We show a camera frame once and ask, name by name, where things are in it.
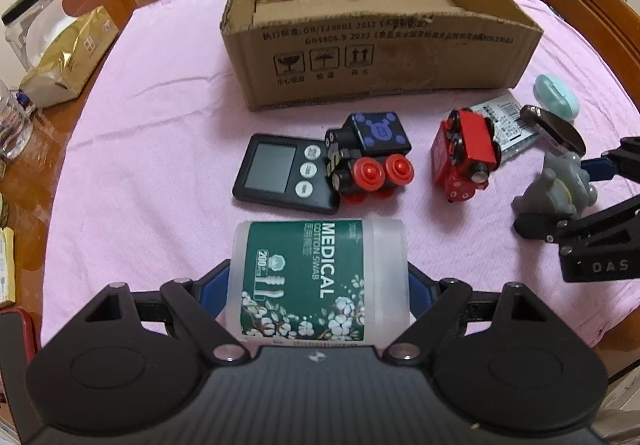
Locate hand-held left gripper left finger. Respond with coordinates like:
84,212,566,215
86,261,251,366

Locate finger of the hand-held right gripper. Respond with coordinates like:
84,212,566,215
514,198,640,251
581,136,640,182

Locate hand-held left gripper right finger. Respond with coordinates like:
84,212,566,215
382,265,555,366

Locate grey animal figurine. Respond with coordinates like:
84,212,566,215
511,150,598,226

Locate black oval case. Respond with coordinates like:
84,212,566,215
519,104,587,156

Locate mint green case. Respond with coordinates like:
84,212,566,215
534,74,582,122

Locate green label cotton swab jar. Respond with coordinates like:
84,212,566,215
220,219,412,343

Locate clear labelled plastic case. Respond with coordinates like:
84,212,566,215
470,92,543,163

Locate black digital timer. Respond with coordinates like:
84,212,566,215
232,134,341,216

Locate red toy train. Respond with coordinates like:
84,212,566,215
431,108,502,203

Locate black toy train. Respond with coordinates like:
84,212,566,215
324,112,417,202

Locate cardboard box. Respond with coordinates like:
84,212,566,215
220,0,545,112

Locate wooden chair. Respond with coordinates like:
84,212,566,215
532,0,640,56

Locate pink cloth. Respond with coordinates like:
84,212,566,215
40,0,640,371

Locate red case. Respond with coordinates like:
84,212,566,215
0,307,40,426

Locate yellow packet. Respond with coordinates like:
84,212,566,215
0,227,16,306

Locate glass mug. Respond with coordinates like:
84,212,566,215
0,78,35,161

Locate gold foil bag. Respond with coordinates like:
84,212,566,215
19,0,121,108

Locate clear jar with black lid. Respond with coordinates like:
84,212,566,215
1,0,68,71

